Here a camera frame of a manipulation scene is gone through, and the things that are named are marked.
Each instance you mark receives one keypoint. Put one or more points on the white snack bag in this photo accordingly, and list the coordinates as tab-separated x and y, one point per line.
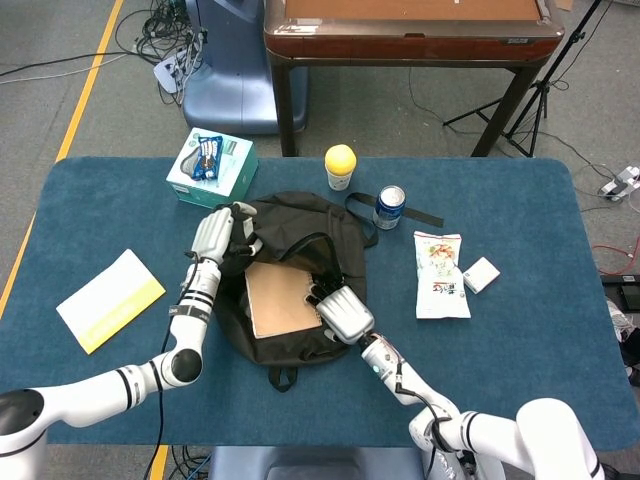
442	280

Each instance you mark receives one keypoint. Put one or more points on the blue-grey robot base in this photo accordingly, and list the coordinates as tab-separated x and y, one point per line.
310	465

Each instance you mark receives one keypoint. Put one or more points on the white power strip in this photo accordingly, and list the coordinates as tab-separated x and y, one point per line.
620	182
167	75

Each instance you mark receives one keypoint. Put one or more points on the white paper cup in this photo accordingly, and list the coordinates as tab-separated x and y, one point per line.
340	183

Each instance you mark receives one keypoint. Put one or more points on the white and yellow booklet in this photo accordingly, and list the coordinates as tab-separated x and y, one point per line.
110	300

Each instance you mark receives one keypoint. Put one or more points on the blue cookie pack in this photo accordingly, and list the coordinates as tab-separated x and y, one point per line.
207	157

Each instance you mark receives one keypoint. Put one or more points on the black fabric backpack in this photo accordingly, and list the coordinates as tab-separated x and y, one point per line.
300	230

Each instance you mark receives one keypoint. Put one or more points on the black tripod stand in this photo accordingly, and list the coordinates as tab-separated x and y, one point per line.
530	120

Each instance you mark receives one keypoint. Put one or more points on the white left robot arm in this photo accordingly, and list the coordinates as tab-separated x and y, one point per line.
190	330

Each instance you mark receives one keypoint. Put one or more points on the small white box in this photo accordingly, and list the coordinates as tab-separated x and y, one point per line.
481	275

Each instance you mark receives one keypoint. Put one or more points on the blue felt table mat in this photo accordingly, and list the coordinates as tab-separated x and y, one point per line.
500	360

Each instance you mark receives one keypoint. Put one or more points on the brown mahjong table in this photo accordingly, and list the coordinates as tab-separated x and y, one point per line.
410	45

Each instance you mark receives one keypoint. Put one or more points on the yellow ball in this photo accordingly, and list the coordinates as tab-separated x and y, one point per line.
340	159

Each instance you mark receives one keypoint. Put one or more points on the teal Philips product box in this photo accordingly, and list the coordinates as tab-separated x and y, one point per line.
235	172

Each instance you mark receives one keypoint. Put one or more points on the blue-purple robot kiosk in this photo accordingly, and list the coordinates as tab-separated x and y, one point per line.
230	85

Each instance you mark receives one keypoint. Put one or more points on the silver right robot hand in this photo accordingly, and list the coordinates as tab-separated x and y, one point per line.
347	315

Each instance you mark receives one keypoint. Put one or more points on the blue beverage can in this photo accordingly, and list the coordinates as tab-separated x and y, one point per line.
389	210

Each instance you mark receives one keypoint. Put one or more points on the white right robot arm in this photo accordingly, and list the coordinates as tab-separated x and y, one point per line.
500	430

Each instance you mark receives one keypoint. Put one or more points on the spiral notebook with kraft cover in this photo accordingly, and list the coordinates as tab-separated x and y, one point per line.
280	300

